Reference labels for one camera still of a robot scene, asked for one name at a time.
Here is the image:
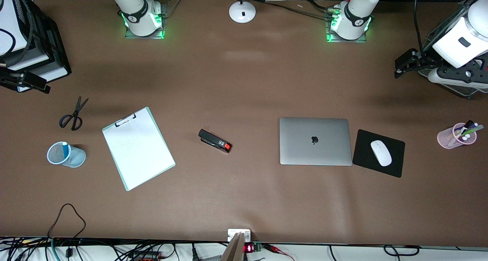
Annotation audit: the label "green marker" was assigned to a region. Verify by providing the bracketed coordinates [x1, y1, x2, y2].
[459, 125, 485, 136]

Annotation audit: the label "white computer mouse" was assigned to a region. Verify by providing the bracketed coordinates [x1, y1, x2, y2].
[371, 140, 393, 167]

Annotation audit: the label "mint green clipboard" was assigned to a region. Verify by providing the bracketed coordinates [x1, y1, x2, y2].
[102, 107, 176, 192]

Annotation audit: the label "black flat loop cable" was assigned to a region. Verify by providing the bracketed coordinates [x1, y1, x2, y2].
[383, 245, 421, 256]

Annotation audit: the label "black looped cable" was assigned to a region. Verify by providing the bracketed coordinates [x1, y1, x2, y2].
[47, 203, 87, 239]

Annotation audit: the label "black stapler orange tip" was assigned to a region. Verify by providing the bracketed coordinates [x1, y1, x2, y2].
[198, 129, 233, 154]

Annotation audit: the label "black scissors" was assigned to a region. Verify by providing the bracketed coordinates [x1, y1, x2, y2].
[59, 96, 89, 131]

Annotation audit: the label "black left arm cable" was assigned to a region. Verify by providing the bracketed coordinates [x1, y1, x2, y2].
[414, 0, 427, 59]

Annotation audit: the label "light blue mesh pen cup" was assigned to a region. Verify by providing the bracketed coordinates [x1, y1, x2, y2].
[47, 141, 87, 168]

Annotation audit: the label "orange connector block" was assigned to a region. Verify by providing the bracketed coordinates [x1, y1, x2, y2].
[132, 252, 162, 261]

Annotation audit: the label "pink mesh pen cup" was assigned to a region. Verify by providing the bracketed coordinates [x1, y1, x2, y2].
[437, 123, 478, 150]

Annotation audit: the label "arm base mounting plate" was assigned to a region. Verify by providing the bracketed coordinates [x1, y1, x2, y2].
[326, 10, 368, 43]
[125, 0, 183, 40]

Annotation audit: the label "wire mesh desk tray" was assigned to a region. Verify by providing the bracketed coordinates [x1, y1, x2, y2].
[417, 0, 488, 99]

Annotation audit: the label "black table cable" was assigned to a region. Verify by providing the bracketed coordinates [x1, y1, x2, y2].
[263, 0, 337, 21]

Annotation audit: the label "black mouse pad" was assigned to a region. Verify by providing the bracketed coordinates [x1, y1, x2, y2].
[352, 129, 406, 178]

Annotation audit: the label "red wire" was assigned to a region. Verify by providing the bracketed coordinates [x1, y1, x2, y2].
[263, 244, 295, 261]

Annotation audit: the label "black stacked letter tray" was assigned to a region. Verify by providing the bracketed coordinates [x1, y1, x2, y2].
[0, 0, 72, 93]

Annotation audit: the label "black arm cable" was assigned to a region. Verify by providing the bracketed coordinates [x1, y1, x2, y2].
[0, 0, 35, 65]
[414, 0, 427, 59]

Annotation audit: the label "white power block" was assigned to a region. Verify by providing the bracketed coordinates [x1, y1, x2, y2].
[228, 229, 251, 242]

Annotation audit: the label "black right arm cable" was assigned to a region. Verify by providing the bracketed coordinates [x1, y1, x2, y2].
[0, 0, 35, 65]

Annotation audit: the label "grey wooden stand piece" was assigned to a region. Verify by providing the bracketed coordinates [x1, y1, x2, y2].
[220, 232, 245, 261]

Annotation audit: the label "white paper sheet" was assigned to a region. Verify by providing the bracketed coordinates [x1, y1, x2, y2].
[103, 109, 175, 190]

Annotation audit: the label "white round base stand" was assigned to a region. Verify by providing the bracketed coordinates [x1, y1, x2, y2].
[229, 0, 257, 24]

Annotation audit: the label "silver laptop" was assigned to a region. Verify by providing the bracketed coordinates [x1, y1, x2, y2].
[279, 117, 353, 166]

